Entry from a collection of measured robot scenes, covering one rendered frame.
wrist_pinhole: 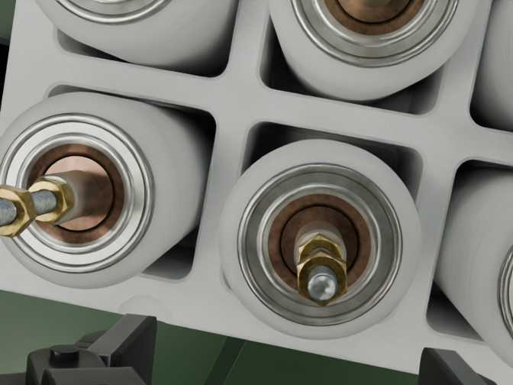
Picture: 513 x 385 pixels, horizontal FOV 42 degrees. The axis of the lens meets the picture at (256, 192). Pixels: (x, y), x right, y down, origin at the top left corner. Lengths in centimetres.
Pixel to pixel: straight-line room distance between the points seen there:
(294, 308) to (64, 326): 34
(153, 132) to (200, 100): 7
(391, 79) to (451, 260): 11
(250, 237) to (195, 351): 30
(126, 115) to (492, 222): 18
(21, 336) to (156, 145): 35
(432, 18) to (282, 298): 14
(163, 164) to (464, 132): 17
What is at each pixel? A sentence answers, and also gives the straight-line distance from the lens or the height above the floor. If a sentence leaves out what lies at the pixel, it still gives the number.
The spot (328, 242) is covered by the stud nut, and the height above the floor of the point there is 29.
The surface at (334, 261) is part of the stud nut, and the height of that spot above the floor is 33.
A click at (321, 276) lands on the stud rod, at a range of 22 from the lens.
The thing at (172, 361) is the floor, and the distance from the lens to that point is 60.
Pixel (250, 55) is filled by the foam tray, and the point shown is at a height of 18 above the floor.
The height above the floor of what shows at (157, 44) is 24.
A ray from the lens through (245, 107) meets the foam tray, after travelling 38.
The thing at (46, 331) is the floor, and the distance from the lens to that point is 63.
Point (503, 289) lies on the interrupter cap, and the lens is 32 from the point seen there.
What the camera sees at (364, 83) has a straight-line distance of 31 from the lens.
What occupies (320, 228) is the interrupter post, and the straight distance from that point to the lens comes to 28.
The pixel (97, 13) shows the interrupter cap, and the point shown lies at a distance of 32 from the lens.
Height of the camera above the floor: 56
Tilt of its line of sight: 83 degrees down
